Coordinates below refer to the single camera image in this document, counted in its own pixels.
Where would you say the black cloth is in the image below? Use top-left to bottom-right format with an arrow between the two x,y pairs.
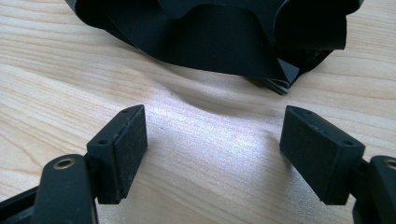
64,0 -> 365,95

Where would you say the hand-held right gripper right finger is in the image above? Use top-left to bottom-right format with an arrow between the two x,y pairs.
278,105 -> 366,206

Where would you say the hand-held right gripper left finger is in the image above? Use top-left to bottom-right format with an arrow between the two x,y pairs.
86,104 -> 149,205

